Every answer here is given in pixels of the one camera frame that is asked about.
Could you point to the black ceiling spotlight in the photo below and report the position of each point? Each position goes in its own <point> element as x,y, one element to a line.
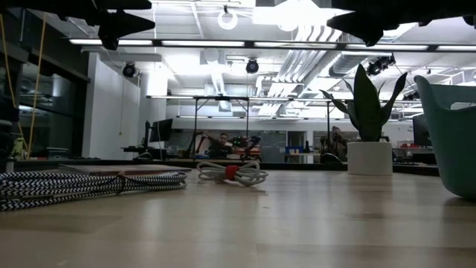
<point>129,70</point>
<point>252,66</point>
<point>375,67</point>

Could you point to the black background frame stand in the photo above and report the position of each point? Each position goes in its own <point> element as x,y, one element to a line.
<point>223,98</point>

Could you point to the green snake plant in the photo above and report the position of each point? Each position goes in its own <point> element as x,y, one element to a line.
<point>366,111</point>

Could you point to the person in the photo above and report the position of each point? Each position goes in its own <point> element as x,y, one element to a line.
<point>336,143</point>
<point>220,147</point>

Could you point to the teal plastic bin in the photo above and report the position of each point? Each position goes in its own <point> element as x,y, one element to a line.
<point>453,149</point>

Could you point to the red brown booklet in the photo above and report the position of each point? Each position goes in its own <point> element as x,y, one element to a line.
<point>122,169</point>

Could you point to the black computer monitor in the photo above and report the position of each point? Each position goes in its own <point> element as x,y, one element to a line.
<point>161,130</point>
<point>421,132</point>

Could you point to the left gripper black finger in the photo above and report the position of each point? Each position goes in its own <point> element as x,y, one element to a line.
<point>119,26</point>
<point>122,4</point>

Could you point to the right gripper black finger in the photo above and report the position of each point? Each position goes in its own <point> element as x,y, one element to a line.
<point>379,5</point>
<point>368,26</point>

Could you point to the white plant pot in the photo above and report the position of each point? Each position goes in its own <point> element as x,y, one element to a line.
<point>370,158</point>

